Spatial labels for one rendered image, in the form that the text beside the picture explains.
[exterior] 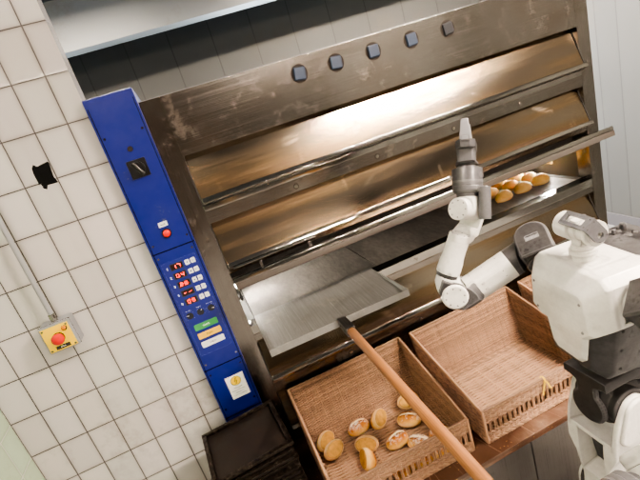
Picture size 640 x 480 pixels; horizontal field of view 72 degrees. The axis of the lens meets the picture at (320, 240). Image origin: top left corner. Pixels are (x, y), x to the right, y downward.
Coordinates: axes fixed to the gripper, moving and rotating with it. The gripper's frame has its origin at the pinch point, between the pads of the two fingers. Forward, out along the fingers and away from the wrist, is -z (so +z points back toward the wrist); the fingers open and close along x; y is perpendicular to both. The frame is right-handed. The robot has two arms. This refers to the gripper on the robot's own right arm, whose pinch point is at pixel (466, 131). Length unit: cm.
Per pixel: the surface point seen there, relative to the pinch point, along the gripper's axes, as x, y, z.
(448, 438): 41, 3, 74
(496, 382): -67, -5, 96
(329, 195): -27, 55, 13
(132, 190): 24, 107, 12
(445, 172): -57, 13, 4
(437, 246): -64, 18, 36
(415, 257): -58, 27, 40
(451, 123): -56, 9, -16
